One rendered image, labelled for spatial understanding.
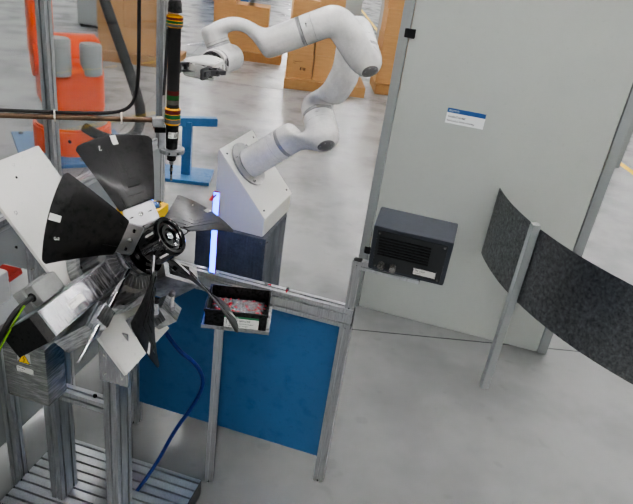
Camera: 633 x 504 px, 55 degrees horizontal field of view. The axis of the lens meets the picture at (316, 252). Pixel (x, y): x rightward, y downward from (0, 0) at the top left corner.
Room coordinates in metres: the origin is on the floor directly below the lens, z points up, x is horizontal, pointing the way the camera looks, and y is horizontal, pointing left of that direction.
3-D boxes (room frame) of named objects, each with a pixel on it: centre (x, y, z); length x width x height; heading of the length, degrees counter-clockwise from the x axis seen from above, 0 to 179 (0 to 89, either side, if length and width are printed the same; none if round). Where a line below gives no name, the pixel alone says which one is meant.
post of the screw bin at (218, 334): (1.80, 0.30, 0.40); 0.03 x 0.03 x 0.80; 3
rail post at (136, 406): (2.07, 0.69, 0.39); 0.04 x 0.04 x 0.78; 78
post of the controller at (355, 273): (1.89, -0.15, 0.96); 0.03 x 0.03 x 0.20; 78
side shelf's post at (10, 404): (1.65, 1.01, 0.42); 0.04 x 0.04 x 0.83; 78
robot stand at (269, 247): (2.37, 0.33, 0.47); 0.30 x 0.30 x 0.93; 80
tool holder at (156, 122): (1.65, 0.45, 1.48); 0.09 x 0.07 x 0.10; 113
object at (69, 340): (1.33, 0.58, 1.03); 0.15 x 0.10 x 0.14; 78
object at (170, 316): (1.62, 0.45, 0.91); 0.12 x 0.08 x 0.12; 78
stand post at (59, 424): (1.59, 0.80, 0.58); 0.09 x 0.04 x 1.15; 168
